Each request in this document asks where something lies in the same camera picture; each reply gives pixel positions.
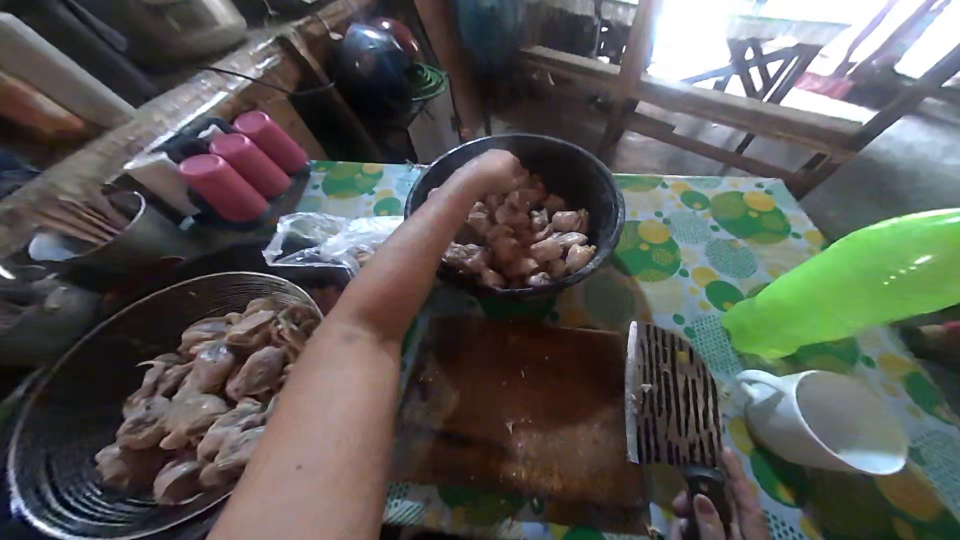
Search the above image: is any person's right hand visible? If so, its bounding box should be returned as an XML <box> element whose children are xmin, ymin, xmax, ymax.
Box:
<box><xmin>666</xmin><ymin>447</ymin><xmax>772</xmax><ymax>540</ymax></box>

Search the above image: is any person's left hand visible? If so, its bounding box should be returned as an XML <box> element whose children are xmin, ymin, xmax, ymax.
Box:
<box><xmin>450</xmin><ymin>148</ymin><xmax>531</xmax><ymax>219</ymax></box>

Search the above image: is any cleaver with black handle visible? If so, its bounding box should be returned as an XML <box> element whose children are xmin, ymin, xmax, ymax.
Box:
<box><xmin>625</xmin><ymin>321</ymin><xmax>733</xmax><ymax>540</ymax></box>

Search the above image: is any person's left forearm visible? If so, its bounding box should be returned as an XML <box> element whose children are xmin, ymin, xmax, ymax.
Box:
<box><xmin>205</xmin><ymin>169</ymin><xmax>484</xmax><ymax>540</ymax></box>

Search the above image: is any white ceramic mug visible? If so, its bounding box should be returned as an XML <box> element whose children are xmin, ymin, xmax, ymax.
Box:
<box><xmin>735</xmin><ymin>368</ymin><xmax>910</xmax><ymax>477</ymax></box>

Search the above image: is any brown wooden cutting board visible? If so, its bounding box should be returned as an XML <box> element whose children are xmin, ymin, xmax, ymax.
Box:
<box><xmin>393</xmin><ymin>315</ymin><xmax>652</xmax><ymax>528</ymax></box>

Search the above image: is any bright green bottle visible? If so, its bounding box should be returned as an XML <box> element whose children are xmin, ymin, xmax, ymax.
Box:
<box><xmin>720</xmin><ymin>208</ymin><xmax>960</xmax><ymax>360</ymax></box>

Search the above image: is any green yellow dotted tablecloth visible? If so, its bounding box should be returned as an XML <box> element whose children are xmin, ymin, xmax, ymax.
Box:
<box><xmin>288</xmin><ymin>159</ymin><xmax>960</xmax><ymax>540</ymax></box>

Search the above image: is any large black pot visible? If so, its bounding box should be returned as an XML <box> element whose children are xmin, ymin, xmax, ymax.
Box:
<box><xmin>404</xmin><ymin>134</ymin><xmax>626</xmax><ymax>300</ymax></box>

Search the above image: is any pile of chopped meat pieces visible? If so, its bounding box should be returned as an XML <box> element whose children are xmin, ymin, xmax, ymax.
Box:
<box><xmin>441</xmin><ymin>171</ymin><xmax>598</xmax><ymax>291</ymax></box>

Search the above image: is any wooden railing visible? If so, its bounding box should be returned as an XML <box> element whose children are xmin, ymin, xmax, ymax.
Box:
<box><xmin>517</xmin><ymin>0</ymin><xmax>960</xmax><ymax>199</ymax></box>

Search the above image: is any outdoor table with crossed legs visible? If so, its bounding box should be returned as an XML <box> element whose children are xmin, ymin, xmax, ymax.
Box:
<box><xmin>681</xmin><ymin>15</ymin><xmax>852</xmax><ymax>156</ymax></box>

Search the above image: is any clear plastic bag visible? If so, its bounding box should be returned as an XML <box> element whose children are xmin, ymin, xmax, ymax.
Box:
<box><xmin>262</xmin><ymin>212</ymin><xmax>406</xmax><ymax>277</ymax></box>

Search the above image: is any blue barrel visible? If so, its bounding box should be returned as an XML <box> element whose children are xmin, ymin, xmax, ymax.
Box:
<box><xmin>453</xmin><ymin>0</ymin><xmax>526</xmax><ymax>69</ymax></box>

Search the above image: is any heap of whole plucked birds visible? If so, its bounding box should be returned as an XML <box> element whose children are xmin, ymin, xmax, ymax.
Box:
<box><xmin>94</xmin><ymin>297</ymin><xmax>322</xmax><ymax>507</ymax></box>

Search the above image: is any dark blue round helmet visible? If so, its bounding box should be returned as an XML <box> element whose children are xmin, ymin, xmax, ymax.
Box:
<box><xmin>334</xmin><ymin>22</ymin><xmax>418</xmax><ymax>115</ymax></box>

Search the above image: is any red round object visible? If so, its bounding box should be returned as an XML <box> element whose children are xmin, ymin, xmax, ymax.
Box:
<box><xmin>370</xmin><ymin>17</ymin><xmax>420</xmax><ymax>61</ymax></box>

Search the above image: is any pink plastic cup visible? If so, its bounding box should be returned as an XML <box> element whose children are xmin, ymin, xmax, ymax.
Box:
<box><xmin>209</xmin><ymin>132</ymin><xmax>294</xmax><ymax>201</ymax></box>
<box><xmin>178</xmin><ymin>153</ymin><xmax>270</xmax><ymax>223</ymax></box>
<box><xmin>232</xmin><ymin>111</ymin><xmax>310</xmax><ymax>176</ymax></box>

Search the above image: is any grey utensil container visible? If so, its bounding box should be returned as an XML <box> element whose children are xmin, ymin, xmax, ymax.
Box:
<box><xmin>49</xmin><ymin>189</ymin><xmax>160</xmax><ymax>294</ymax></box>

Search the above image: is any white box-shaped container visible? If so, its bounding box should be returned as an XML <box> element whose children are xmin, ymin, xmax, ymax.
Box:
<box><xmin>123</xmin><ymin>150</ymin><xmax>202</xmax><ymax>220</ymax></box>

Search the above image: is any wooden shelf beam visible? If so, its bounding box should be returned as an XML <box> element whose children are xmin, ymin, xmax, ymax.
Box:
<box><xmin>0</xmin><ymin>0</ymin><xmax>376</xmax><ymax>256</ymax></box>

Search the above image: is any bundle of wooden sticks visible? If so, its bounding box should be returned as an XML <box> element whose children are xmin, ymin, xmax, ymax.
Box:
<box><xmin>31</xmin><ymin>192</ymin><xmax>133</xmax><ymax>249</ymax></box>

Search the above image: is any white spoon head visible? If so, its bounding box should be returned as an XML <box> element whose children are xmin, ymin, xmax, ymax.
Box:
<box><xmin>28</xmin><ymin>231</ymin><xmax>81</xmax><ymax>263</ymax></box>

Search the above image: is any large metal pot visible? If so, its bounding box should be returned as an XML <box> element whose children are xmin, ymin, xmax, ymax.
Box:
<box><xmin>88</xmin><ymin>0</ymin><xmax>249</xmax><ymax>67</ymax></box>

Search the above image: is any green wire coil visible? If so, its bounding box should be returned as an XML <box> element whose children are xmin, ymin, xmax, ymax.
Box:
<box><xmin>405</xmin><ymin>63</ymin><xmax>450</xmax><ymax>103</ymax></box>

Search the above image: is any round metal wire basket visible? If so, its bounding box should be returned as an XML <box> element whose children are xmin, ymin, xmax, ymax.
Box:
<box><xmin>7</xmin><ymin>270</ymin><xmax>325</xmax><ymax>540</ymax></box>

